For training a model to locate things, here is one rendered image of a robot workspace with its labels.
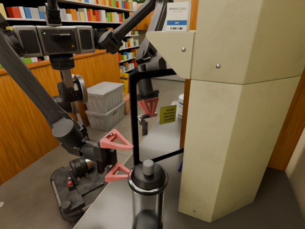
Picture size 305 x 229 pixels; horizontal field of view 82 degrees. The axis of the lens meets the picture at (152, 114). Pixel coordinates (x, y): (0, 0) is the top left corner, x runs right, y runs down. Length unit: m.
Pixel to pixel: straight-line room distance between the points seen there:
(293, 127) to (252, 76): 0.51
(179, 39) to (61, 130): 0.36
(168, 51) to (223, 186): 0.41
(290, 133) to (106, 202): 0.78
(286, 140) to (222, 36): 0.63
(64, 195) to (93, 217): 1.10
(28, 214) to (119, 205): 1.50
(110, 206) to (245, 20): 0.67
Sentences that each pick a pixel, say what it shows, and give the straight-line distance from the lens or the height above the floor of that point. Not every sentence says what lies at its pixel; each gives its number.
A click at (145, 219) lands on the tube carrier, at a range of 0.56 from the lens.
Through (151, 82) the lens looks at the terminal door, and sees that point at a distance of 0.61.
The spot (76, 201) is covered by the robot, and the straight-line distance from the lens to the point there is 1.67.
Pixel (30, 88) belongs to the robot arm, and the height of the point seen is 1.37.
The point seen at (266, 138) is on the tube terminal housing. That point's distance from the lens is 0.60.
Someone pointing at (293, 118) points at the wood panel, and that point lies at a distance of 0.89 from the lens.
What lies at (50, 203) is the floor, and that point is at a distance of 2.13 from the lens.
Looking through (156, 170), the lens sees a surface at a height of 1.18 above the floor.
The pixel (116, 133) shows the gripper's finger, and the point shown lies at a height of 1.26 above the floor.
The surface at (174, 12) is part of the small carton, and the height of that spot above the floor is 1.55.
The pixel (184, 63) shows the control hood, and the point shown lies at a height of 1.45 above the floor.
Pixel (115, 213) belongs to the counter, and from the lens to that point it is 0.71.
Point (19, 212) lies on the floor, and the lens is 2.21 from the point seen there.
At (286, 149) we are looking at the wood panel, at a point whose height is 1.05.
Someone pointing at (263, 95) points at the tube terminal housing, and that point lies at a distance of 0.49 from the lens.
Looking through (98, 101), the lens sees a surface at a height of 0.53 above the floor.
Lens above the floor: 1.52
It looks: 26 degrees down
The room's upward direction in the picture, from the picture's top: straight up
